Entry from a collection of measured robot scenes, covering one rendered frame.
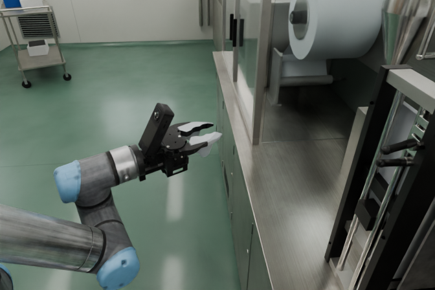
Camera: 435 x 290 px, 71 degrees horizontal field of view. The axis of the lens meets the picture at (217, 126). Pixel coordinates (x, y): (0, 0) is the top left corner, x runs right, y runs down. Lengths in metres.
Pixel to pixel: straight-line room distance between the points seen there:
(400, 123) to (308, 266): 0.46
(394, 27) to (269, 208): 0.62
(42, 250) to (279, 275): 0.56
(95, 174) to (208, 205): 1.67
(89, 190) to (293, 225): 0.60
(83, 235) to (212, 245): 1.52
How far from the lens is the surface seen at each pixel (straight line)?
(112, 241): 0.62
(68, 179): 0.65
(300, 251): 0.93
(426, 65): 1.26
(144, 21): 5.74
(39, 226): 0.55
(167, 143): 0.68
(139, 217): 2.25
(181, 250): 2.03
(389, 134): 0.63
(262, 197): 1.04
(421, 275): 0.92
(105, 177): 0.65
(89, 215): 0.70
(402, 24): 0.92
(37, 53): 4.93
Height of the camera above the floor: 1.63
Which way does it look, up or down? 32 degrees down
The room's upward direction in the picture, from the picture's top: straight up
